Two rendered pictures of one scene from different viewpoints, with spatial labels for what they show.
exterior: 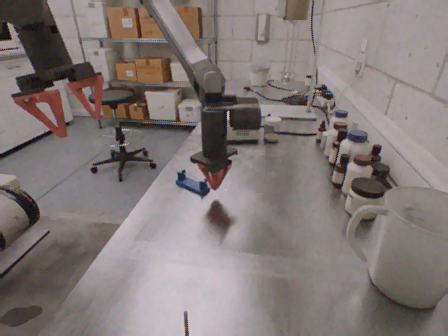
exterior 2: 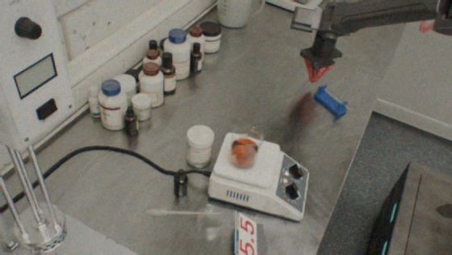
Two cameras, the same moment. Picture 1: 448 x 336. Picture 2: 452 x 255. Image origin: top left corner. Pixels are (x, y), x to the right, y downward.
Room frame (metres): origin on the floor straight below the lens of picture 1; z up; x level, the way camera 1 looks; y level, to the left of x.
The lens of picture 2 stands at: (1.54, 0.02, 1.45)
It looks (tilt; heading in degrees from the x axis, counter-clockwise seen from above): 44 degrees down; 192
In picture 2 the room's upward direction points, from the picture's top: 9 degrees clockwise
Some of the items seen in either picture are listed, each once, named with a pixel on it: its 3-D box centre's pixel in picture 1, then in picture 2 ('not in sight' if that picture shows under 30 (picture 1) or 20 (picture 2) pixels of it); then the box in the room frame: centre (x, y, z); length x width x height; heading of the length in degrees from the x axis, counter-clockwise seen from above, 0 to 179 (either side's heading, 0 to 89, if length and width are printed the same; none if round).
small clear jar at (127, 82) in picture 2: not in sight; (124, 91); (0.84, -0.42, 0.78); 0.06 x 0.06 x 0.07
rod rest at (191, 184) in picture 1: (192, 180); (331, 98); (0.61, 0.09, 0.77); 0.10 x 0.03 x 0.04; 52
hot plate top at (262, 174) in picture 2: not in sight; (248, 159); (0.98, -0.06, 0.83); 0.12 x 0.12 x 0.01; 4
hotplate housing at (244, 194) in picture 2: (233, 127); (257, 175); (0.98, -0.03, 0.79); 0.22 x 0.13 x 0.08; 94
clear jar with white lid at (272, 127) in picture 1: (272, 129); (199, 146); (0.95, -0.17, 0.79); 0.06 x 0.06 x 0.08
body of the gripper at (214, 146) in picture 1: (214, 145); (324, 46); (0.56, 0.02, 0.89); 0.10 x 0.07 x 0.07; 142
